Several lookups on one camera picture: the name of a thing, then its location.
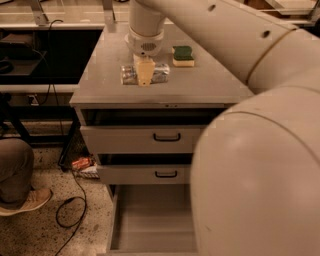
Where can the grey metal drawer cabinet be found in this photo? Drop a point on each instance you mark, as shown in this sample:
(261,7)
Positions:
(192,96)

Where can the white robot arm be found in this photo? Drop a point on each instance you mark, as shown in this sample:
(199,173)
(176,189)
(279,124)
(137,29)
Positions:
(255,176)

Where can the green yellow sponge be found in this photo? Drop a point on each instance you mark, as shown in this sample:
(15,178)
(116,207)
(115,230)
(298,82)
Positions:
(182,56)

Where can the middle drawer with black handle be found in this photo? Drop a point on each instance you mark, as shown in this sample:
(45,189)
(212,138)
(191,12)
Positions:
(144,174)

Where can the orange snack packet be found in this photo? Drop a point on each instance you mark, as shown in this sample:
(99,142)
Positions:
(82,163)

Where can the open grey bottom drawer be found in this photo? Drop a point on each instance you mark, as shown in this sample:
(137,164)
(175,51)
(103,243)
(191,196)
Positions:
(151,220)

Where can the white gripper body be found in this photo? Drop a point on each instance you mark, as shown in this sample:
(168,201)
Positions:
(145,45)

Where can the drawer with black handle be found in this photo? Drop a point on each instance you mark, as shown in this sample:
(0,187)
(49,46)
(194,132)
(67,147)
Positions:
(144,174)
(140,140)

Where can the top drawer with black handle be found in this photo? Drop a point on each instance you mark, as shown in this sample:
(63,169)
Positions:
(140,140)

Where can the tan shoe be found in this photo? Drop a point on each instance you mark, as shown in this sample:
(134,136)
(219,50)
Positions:
(35,200)

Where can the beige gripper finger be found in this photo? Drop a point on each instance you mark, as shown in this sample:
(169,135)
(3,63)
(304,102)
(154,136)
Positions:
(144,67)

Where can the person leg khaki trousers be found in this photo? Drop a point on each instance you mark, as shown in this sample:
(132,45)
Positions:
(16,168)

